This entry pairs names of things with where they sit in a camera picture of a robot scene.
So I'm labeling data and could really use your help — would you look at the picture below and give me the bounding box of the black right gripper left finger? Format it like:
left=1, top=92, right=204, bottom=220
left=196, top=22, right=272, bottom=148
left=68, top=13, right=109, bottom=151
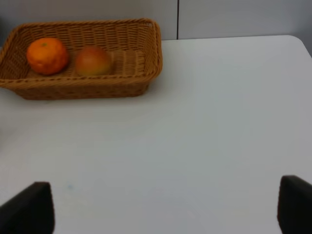
left=0, top=182, right=55, bottom=234

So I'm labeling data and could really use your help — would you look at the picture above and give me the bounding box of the red yellow apple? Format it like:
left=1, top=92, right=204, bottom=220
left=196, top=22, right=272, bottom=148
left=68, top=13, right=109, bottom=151
left=75, top=46, right=113, bottom=76

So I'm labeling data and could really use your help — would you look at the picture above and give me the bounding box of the orange mandarin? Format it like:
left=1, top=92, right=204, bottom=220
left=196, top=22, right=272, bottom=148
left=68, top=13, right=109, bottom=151
left=26, top=38, right=69, bottom=75

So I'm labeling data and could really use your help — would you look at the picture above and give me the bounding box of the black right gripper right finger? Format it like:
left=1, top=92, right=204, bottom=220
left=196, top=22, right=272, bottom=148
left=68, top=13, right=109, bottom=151
left=277, top=175, right=312, bottom=234

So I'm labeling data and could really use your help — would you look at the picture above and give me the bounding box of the light brown wicker basket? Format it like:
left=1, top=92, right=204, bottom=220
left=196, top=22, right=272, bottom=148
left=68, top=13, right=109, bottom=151
left=0, top=18, right=163, bottom=100

